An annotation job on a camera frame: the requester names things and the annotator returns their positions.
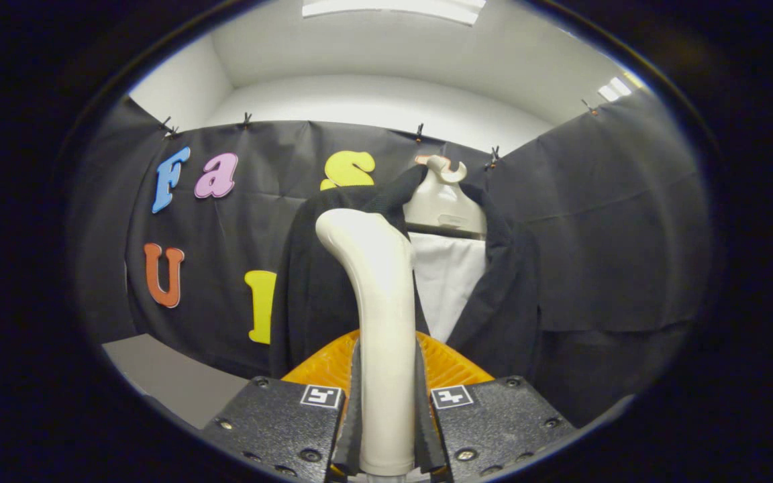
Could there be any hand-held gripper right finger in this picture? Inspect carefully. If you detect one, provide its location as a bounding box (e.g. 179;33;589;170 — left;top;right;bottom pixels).
415;330;575;483

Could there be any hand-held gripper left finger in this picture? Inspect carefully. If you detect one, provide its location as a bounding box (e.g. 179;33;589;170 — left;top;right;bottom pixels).
200;329;364;483

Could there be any white garment steamer head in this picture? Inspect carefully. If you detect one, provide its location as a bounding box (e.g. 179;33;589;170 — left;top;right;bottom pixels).
315;208;419;478

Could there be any black jacket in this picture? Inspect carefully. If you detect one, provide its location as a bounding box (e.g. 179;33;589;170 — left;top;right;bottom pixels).
269;164;543;386

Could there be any white fabric ironing panel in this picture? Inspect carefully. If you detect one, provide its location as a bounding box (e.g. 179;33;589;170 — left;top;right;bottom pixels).
410;231;488;344

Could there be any grey cabinet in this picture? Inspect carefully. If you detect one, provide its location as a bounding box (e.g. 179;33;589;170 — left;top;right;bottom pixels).
101;333;253;430

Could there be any white plastic hanger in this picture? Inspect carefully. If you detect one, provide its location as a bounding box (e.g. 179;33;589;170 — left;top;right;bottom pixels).
402;154;489;241

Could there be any black backdrop cloth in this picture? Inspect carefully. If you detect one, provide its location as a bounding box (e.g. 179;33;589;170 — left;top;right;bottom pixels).
71;87;713;430

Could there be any row of small cloth clips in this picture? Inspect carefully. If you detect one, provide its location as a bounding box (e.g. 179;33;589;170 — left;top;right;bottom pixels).
158;99;599;172

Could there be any small ceiling light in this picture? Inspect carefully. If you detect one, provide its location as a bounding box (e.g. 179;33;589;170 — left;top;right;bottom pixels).
596;75;634;103

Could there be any long ceiling light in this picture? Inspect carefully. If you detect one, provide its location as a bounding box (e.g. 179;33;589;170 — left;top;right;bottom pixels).
301;0;488;26

